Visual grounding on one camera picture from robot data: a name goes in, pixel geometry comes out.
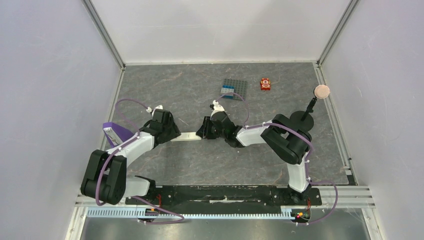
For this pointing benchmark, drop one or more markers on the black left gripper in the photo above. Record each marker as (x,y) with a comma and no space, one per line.
(175,131)

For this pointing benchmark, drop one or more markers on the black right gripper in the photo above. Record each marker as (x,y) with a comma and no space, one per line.
(208,126)

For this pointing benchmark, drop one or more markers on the white remote control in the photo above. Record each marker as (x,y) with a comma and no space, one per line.
(187,136)

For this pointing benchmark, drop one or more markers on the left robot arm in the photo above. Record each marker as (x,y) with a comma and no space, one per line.
(106,180)

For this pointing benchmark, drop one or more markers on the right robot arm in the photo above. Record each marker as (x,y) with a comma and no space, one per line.
(288,137)

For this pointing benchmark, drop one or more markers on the grey lego baseplate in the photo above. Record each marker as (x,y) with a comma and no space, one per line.
(240,88)

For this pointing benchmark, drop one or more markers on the purple holder block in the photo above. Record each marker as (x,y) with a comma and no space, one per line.
(115,133)

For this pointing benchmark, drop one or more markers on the red toy block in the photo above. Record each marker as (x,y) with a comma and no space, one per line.
(265,84)

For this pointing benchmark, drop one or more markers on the black microphone stand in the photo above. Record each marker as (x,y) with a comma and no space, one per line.
(303,118)

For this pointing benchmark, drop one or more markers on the beige microphone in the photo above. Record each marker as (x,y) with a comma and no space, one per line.
(322,91)

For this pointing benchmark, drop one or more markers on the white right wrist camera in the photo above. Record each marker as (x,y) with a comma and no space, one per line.
(216,107)

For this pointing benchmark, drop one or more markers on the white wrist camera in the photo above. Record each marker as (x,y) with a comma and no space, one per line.
(152,110)
(216,107)

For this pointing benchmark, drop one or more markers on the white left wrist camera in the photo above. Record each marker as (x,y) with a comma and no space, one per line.
(152,110)

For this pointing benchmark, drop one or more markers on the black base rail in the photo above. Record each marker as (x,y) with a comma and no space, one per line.
(227,199)

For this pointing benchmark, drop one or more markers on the white slotted cable duct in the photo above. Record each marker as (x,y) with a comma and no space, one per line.
(142,213)

